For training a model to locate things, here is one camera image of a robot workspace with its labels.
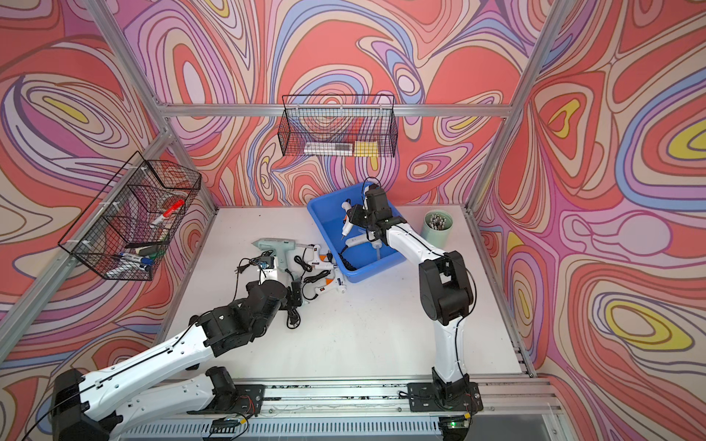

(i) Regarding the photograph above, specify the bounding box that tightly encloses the white glue gun with switch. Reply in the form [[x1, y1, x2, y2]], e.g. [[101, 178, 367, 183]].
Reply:
[[302, 244, 336, 272]]

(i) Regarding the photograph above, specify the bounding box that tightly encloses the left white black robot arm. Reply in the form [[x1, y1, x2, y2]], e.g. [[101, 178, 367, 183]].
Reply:
[[48, 279, 289, 440]]

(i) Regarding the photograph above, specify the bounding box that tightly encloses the black wire basket wall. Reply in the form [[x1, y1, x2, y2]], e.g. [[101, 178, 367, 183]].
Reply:
[[58, 153, 202, 281], [278, 93, 399, 157]]

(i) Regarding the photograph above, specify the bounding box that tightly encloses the red marker pen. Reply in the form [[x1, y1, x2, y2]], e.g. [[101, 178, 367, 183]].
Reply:
[[150, 200, 185, 228]]

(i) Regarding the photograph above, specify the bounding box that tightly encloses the black wire basket left wall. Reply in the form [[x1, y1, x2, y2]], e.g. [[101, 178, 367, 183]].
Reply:
[[58, 153, 202, 281]]

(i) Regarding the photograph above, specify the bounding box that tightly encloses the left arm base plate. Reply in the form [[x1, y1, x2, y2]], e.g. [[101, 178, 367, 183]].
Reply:
[[188, 384, 265, 417]]

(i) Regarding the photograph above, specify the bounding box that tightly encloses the blue plastic storage box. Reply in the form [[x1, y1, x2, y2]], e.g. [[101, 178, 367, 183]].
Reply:
[[307, 184, 406, 283]]

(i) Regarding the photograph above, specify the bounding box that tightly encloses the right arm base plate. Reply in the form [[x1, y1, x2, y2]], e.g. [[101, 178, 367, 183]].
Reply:
[[403, 382, 484, 415]]

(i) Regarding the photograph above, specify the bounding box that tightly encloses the green cylindrical holder cup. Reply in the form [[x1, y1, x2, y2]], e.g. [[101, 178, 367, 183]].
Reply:
[[421, 209, 453, 248]]

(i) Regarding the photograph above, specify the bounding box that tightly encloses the large mint glue gun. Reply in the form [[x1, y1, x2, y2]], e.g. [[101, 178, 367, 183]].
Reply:
[[345, 233, 384, 260]]

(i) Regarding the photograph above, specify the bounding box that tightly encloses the white orange glue gun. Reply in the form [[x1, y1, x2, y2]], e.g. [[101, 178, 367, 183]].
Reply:
[[314, 276, 347, 296]]

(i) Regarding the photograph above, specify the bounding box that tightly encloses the black wire basket back wall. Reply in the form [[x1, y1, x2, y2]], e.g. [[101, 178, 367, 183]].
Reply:
[[278, 93, 399, 157]]

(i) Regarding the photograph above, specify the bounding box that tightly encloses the white box in basket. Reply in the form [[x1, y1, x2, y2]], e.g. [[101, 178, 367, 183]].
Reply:
[[303, 141, 354, 156]]

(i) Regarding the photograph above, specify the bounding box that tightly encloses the yellow box in basket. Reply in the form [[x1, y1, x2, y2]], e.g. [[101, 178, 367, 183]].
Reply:
[[353, 141, 380, 157]]

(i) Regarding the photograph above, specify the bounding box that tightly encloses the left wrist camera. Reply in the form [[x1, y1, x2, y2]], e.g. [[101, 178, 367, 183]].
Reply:
[[257, 255, 279, 283]]

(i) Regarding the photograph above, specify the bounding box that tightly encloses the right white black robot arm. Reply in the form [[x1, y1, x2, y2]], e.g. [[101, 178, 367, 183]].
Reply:
[[341, 185, 476, 407]]

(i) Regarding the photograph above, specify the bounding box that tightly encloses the blue marker pen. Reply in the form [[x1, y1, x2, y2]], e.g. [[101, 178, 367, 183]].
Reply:
[[118, 253, 154, 266]]

